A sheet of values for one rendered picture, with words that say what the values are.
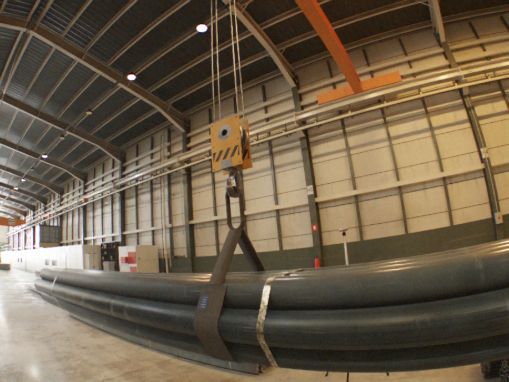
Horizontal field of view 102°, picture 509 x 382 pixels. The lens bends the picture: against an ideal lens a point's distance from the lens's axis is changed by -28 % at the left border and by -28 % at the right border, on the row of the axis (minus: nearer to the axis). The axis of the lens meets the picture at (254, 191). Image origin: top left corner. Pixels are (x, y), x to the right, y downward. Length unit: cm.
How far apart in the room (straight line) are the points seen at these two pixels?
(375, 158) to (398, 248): 304
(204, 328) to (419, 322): 90
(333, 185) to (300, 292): 891
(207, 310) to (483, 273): 115
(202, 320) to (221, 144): 97
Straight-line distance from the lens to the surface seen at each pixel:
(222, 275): 140
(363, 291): 108
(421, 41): 1160
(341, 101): 996
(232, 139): 162
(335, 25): 1071
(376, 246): 938
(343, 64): 812
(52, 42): 1216
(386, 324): 103
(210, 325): 133
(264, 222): 1096
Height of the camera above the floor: 158
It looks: 12 degrees up
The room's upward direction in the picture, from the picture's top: 5 degrees counter-clockwise
